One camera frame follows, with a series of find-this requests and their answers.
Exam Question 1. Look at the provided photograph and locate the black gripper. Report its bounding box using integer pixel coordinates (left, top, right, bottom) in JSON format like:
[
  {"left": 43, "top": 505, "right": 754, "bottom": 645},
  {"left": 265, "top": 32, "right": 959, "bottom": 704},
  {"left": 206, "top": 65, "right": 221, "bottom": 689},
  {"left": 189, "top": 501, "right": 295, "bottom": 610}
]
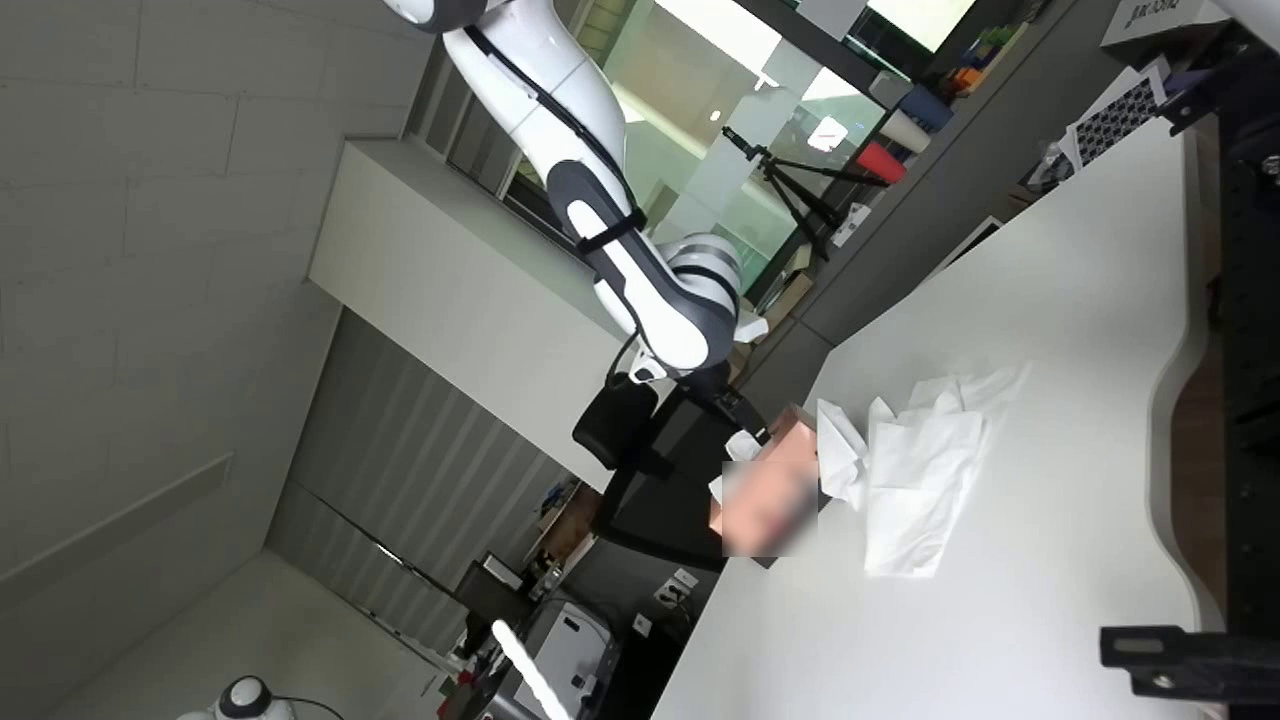
[{"left": 658, "top": 365, "right": 747, "bottom": 431}]

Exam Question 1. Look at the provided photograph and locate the pink tissue box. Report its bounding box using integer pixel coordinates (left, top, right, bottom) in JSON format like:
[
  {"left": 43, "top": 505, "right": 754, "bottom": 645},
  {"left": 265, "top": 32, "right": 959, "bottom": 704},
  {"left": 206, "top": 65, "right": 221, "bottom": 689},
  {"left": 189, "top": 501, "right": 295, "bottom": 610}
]
[{"left": 702, "top": 406, "right": 836, "bottom": 573}]

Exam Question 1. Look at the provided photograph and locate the crumpled white tissue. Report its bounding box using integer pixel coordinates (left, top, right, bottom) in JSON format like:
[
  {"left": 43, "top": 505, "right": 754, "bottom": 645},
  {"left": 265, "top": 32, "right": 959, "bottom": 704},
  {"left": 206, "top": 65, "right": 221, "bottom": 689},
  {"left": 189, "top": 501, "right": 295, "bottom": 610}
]
[{"left": 807, "top": 394, "right": 879, "bottom": 514}]

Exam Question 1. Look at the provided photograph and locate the large loose white tissue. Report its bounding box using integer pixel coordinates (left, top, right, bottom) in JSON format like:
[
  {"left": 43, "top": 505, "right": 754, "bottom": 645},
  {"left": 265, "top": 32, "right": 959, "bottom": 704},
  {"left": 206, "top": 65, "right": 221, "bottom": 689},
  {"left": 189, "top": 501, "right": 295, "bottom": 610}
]
[{"left": 859, "top": 362, "right": 1038, "bottom": 583}]

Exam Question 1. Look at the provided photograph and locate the white perforated box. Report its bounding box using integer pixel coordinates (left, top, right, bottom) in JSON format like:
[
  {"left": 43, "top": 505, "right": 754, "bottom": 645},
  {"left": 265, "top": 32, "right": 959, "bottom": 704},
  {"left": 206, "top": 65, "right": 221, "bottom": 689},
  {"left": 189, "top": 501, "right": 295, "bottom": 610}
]
[{"left": 1061, "top": 65, "right": 1178, "bottom": 173}]

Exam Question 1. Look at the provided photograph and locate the grey box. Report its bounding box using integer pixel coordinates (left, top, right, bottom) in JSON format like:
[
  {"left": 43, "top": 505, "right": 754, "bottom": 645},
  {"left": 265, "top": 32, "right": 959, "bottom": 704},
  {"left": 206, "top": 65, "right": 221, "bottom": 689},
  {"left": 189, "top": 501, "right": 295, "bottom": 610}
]
[{"left": 1095, "top": 0, "right": 1237, "bottom": 65}]

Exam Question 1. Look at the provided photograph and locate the black office chair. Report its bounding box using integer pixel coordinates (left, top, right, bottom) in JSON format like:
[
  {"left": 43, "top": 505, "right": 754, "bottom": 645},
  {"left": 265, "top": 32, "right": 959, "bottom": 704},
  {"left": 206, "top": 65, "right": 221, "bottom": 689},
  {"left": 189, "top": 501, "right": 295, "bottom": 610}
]
[{"left": 566, "top": 369, "right": 759, "bottom": 573}]

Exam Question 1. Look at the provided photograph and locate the white counter cabinet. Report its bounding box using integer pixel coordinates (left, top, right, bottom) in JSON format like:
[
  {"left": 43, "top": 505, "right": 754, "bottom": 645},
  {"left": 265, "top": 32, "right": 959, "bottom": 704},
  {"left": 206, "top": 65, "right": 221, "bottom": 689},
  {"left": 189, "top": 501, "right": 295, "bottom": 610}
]
[{"left": 303, "top": 138, "right": 677, "bottom": 495}]

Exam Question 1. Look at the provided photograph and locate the white grey machine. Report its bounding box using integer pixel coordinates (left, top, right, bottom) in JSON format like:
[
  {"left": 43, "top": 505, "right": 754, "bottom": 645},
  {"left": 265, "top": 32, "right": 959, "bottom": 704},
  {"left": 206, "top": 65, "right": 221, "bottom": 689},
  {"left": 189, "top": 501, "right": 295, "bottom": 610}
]
[{"left": 525, "top": 597, "right": 624, "bottom": 720}]

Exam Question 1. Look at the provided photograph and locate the red container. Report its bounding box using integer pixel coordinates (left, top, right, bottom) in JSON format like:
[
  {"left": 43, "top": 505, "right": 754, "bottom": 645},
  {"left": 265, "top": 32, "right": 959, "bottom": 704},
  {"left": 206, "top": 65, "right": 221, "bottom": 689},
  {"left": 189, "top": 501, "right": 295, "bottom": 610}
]
[{"left": 856, "top": 138, "right": 912, "bottom": 189}]

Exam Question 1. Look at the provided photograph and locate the white light bar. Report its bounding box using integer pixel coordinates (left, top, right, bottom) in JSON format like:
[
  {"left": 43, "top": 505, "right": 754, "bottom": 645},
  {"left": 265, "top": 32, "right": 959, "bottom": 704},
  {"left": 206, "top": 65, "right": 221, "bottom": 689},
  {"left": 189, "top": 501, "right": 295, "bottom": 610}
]
[{"left": 487, "top": 615, "right": 579, "bottom": 720}]

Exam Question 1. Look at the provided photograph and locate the bright monitor screen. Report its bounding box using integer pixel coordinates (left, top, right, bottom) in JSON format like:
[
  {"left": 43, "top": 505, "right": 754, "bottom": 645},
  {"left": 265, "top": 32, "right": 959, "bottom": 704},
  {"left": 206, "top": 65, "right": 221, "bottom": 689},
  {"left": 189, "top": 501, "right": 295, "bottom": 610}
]
[{"left": 862, "top": 0, "right": 981, "bottom": 57}]

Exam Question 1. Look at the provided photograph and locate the white round lamp head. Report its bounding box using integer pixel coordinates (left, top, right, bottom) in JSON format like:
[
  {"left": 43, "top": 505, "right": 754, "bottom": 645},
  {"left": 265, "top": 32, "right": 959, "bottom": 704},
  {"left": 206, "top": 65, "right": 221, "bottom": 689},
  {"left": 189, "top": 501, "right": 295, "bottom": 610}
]
[{"left": 206, "top": 674, "right": 280, "bottom": 720}]

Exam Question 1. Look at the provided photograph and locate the black camera tripod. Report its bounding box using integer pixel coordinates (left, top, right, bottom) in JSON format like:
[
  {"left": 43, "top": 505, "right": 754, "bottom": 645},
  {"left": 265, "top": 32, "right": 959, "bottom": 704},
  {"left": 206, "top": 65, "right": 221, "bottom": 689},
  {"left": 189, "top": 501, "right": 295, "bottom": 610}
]
[{"left": 715, "top": 125, "right": 859, "bottom": 263}]

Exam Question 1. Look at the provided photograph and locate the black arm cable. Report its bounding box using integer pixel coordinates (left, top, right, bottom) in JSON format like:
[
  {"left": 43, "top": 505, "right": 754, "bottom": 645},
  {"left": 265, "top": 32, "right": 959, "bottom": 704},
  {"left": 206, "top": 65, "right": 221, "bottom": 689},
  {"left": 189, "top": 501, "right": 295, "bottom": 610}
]
[{"left": 465, "top": 23, "right": 653, "bottom": 261}]

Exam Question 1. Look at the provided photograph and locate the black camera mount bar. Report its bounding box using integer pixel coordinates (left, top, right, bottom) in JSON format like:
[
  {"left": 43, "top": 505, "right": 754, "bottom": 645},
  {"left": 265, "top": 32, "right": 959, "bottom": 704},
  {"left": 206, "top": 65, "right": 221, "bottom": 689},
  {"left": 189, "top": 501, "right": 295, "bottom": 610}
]
[{"left": 1095, "top": 625, "right": 1280, "bottom": 708}]

